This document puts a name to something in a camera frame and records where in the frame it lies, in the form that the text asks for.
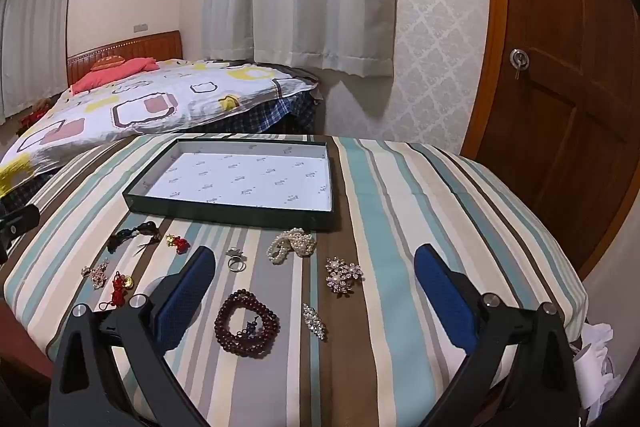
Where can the pink pillow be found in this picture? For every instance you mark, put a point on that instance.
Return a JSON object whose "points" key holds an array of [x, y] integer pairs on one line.
{"points": [[107, 77]]}

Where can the black bead tassel pendant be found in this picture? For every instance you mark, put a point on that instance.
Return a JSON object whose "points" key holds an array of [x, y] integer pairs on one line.
{"points": [[131, 234]]}

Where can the striped tablecloth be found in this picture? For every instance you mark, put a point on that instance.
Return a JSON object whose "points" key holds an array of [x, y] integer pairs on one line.
{"points": [[390, 217]]}

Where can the gold and red knot charm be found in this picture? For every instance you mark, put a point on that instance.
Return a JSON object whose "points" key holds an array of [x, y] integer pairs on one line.
{"points": [[178, 243], [119, 289]]}

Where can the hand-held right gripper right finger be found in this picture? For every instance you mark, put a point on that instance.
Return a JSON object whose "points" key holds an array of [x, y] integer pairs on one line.
{"points": [[442, 297]]}

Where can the white wall curtain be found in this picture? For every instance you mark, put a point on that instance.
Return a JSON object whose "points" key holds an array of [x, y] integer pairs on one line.
{"points": [[35, 32]]}

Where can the white patterned quilt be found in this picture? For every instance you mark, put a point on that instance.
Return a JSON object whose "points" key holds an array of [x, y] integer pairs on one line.
{"points": [[150, 107]]}

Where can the pink flower rhinestone brooch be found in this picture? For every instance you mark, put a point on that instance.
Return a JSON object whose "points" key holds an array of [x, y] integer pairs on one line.
{"points": [[342, 277]]}

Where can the green shallow cardboard box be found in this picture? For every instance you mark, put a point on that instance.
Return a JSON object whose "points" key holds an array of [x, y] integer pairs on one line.
{"points": [[250, 182]]}

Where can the silver rhinestone hair clip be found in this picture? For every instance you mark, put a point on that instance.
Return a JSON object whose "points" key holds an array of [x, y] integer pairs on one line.
{"points": [[315, 322]]}

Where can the wooden headboard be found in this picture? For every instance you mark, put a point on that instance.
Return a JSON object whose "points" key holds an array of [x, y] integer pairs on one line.
{"points": [[150, 47]]}

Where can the red gold round cushion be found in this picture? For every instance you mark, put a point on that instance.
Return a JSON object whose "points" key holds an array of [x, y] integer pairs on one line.
{"points": [[106, 63]]}

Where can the white crumpled paper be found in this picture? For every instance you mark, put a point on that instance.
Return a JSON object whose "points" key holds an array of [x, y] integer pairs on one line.
{"points": [[597, 357]]}

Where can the red decoration beside bed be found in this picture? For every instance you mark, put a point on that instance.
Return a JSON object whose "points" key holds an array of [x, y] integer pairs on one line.
{"points": [[34, 114]]}

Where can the silver door lock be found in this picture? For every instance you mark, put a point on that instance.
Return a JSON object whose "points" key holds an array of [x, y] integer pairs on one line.
{"points": [[518, 59]]}

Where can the gold pink brooch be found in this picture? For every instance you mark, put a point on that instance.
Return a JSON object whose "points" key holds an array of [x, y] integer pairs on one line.
{"points": [[97, 274]]}

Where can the brown wooden door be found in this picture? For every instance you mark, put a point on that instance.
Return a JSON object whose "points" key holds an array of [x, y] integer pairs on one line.
{"points": [[565, 107]]}

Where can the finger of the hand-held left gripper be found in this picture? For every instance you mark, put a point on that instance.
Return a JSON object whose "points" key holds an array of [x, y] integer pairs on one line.
{"points": [[22, 219]]}

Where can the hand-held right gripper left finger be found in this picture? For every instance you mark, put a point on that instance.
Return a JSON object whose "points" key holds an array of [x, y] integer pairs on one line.
{"points": [[185, 292]]}

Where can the blue plaid bed sheet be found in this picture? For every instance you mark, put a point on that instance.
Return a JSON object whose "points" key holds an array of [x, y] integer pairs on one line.
{"points": [[260, 114]]}

